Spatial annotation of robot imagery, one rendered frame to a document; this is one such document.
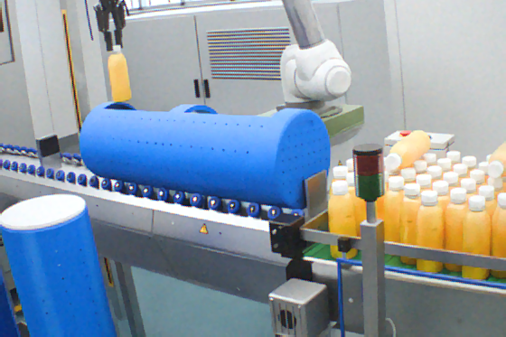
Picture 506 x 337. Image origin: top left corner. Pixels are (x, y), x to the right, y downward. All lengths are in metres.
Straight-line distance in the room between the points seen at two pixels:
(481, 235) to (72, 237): 1.10
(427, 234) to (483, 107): 3.10
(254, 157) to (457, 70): 2.97
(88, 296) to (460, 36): 3.31
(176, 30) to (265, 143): 2.61
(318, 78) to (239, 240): 0.66
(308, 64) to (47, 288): 1.16
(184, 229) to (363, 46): 1.94
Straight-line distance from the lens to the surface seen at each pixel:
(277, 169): 1.76
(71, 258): 1.89
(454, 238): 1.54
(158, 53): 4.49
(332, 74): 2.27
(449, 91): 4.66
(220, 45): 4.04
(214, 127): 1.92
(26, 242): 1.86
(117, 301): 3.39
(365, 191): 1.32
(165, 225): 2.15
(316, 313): 1.63
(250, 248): 1.92
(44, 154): 2.79
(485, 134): 4.62
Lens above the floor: 1.61
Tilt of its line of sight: 15 degrees down
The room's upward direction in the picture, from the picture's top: 7 degrees counter-clockwise
